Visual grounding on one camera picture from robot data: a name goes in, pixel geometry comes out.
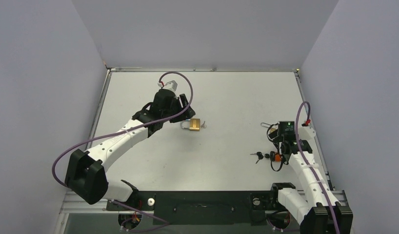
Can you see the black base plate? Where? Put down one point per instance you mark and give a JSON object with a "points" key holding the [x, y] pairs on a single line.
{"points": [[204, 207]]}

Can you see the brass padlock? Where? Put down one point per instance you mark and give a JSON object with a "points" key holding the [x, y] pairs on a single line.
{"points": [[193, 124]]}

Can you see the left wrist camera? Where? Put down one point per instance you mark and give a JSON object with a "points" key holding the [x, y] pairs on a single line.
{"points": [[171, 85]]}

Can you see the silver key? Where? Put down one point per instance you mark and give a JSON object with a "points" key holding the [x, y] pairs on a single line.
{"points": [[203, 125]]}

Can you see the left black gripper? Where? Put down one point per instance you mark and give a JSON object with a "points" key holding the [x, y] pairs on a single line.
{"points": [[188, 115]]}

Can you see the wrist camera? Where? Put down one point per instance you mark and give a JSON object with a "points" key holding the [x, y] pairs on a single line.
{"points": [[306, 132], [171, 85]]}

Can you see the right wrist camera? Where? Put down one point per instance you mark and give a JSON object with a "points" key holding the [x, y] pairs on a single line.
{"points": [[306, 132]]}

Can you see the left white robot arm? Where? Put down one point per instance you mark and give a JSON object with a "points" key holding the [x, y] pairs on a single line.
{"points": [[86, 172]]}

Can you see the orange black padlock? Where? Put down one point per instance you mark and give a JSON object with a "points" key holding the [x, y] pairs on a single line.
{"points": [[275, 157]]}

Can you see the small padlock with keys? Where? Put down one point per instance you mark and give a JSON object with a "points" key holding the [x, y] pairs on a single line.
{"points": [[267, 126]]}

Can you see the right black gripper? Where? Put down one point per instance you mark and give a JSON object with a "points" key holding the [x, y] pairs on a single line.
{"points": [[284, 148]]}

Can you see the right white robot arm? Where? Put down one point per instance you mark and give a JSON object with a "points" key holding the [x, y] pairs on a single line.
{"points": [[317, 210]]}

